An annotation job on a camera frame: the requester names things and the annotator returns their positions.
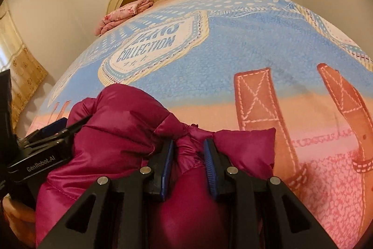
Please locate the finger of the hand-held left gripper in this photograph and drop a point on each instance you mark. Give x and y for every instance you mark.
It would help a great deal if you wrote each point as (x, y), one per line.
(77, 126)
(56, 125)

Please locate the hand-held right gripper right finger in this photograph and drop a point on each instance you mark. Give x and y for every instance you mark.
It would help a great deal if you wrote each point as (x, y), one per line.
(210, 167)

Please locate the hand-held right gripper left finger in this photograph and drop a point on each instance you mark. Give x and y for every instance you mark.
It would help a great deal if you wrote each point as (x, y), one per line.
(166, 170)

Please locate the magenta quilted down jacket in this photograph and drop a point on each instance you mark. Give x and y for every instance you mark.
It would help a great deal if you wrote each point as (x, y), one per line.
(122, 132)

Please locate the person's left hand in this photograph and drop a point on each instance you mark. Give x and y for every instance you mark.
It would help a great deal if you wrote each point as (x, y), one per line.
(17, 214)

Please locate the beige patterned window curtain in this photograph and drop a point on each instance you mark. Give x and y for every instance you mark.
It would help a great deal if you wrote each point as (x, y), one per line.
(26, 71)

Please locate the blue and pink printed blanket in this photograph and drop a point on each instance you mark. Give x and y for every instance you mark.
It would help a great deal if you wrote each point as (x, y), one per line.
(233, 62)

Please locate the pink floral folded quilt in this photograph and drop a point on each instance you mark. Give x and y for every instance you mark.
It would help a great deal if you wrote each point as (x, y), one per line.
(122, 12)

